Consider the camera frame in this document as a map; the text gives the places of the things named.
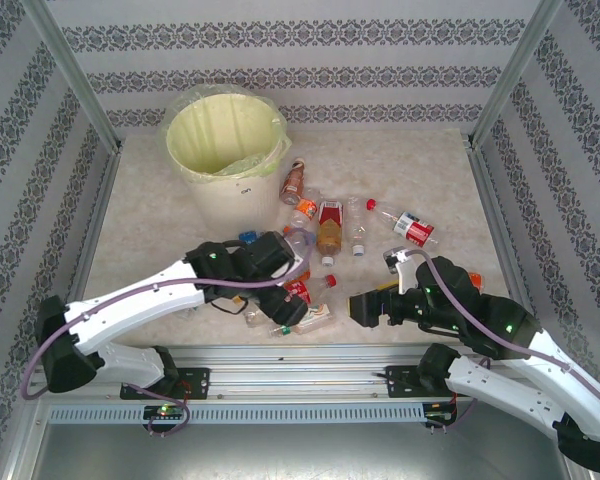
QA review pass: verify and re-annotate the clear bottle white orange label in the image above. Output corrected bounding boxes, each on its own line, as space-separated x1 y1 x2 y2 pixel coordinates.
243 302 337 339

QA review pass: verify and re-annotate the clear bottle red cap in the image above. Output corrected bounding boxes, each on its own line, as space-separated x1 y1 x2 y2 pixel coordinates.
293 273 339 309

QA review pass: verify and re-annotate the clear unlabelled bottle white cap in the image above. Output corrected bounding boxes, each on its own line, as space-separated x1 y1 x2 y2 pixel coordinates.
348 195 369 258

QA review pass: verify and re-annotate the tea bottle red gold label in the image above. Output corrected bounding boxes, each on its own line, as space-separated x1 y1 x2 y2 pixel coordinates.
315 198 345 267

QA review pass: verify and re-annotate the clear bottle red white label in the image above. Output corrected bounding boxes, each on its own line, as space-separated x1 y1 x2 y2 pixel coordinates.
365 198 439 247

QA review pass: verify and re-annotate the brown coffee bottle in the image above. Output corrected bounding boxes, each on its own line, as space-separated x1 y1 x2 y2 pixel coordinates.
278 157 309 206

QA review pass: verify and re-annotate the cream plastic bin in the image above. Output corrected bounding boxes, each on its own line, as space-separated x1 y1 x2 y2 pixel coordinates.
165 91 287 236

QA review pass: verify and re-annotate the bin with plastic liner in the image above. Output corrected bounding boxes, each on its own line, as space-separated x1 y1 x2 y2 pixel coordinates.
158 83 294 184

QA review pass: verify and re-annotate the small circuit board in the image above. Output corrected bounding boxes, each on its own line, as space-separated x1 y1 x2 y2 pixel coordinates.
143 405 189 420
424 402 459 421

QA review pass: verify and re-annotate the grey metal panel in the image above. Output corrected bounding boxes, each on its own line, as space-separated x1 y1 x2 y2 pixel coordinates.
29 422 581 480

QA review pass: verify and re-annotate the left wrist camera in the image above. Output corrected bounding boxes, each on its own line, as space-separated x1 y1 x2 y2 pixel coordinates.
272 258 302 282

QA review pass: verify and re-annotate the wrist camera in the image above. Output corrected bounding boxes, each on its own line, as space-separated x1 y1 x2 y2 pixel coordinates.
272 258 302 282
382 245 421 297

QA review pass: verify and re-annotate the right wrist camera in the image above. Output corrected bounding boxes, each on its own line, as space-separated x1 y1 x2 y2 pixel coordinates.
382 245 421 297

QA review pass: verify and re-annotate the aluminium mounting rail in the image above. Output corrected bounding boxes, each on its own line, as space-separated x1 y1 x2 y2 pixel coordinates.
29 343 531 401

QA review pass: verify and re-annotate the purple cable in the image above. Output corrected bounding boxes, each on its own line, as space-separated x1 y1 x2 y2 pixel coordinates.
20 227 317 439
402 248 600 434

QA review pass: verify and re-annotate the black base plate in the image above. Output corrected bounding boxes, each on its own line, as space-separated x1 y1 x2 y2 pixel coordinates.
119 367 212 401
383 364 461 400

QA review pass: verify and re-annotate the grey slotted cable duct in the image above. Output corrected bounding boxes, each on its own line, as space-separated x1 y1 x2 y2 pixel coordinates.
47 402 429 426

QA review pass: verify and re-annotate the aluminium side rail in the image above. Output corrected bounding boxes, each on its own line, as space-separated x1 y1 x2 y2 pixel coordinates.
64 141 126 306
467 139 529 314

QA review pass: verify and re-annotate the aluminium frame post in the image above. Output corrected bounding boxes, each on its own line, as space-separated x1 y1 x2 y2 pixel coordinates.
18 0 125 151
465 0 567 150

